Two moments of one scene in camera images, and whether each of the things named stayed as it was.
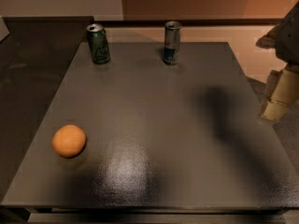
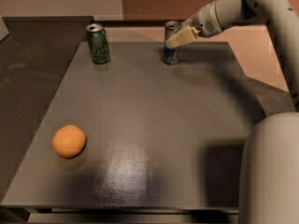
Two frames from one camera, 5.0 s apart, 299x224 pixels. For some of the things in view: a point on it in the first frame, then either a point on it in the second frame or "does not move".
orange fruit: [68, 140] does not move
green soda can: [98, 43] does not move
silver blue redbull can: [172, 42] does not move
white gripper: [290, 36] -> [204, 22]
